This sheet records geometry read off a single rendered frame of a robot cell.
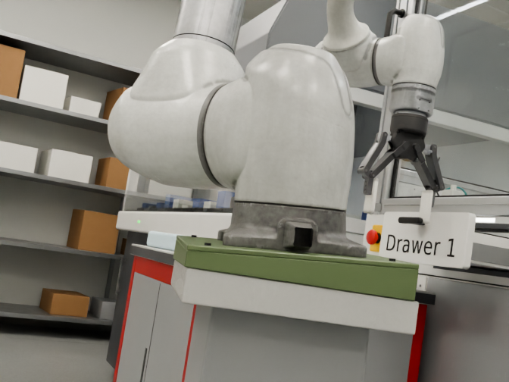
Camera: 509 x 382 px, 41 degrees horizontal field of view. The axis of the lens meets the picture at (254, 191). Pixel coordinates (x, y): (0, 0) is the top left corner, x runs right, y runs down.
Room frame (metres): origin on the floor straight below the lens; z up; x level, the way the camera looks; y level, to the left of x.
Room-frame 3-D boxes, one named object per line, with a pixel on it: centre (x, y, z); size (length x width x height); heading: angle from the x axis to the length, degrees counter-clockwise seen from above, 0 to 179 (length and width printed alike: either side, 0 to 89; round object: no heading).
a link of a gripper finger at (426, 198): (1.40, -0.36, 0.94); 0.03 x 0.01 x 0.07; 23
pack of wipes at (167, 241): (1.83, 0.19, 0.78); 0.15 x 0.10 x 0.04; 36
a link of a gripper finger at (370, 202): (1.35, -0.23, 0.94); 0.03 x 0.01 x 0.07; 23
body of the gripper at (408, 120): (1.38, -0.29, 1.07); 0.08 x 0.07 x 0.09; 113
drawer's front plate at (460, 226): (1.44, -0.37, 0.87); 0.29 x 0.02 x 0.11; 23
